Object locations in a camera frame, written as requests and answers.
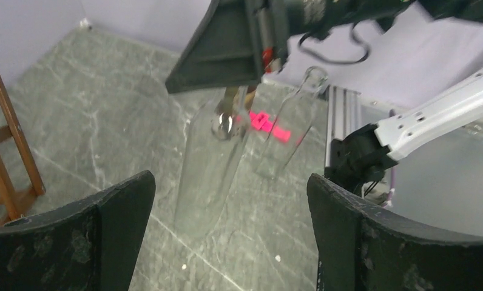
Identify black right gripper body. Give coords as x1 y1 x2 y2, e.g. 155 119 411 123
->
245 0 387 73

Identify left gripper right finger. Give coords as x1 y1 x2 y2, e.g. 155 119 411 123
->
307 174 483 291

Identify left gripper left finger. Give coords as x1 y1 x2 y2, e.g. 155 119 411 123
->
0 170 156 290

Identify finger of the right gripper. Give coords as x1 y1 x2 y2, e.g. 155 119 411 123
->
165 0 263 94

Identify tall clear glass bottle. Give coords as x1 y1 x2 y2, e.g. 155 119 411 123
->
174 87 250 239

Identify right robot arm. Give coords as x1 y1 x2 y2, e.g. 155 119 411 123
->
165 1 483 194

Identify olive green wine bottle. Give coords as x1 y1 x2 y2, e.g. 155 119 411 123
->
215 85 257 115

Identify brown wooden wine rack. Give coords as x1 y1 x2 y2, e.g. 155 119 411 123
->
0 53 47 227

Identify pink plastic clip tool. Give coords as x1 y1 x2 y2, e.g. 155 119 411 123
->
249 111 306 148

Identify aluminium frame rail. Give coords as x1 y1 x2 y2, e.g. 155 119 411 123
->
324 85 381 171

